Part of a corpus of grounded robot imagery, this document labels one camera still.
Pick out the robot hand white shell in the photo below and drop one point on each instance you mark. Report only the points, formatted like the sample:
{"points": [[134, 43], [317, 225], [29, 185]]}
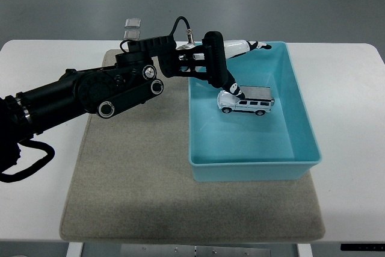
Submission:
{"points": [[216, 58]]}

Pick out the white toy car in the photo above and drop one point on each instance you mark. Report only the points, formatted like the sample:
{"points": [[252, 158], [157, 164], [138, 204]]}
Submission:
{"points": [[255, 105]]}

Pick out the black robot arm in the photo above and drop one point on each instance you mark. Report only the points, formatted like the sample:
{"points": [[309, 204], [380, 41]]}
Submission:
{"points": [[90, 88]]}

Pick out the blue plastic box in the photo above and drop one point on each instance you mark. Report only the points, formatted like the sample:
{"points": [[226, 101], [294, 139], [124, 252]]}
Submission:
{"points": [[240, 142]]}

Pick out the brown felt mat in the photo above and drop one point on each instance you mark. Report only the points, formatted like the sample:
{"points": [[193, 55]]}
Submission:
{"points": [[135, 178]]}

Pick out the grey metal plate with screws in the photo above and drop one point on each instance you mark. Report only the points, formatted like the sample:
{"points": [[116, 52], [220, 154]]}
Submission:
{"points": [[195, 251]]}

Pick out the white table leg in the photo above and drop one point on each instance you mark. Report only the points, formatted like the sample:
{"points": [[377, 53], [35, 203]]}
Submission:
{"points": [[304, 251], [73, 250]]}

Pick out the black table control panel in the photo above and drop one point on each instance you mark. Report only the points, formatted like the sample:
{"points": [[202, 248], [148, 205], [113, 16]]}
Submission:
{"points": [[362, 247]]}

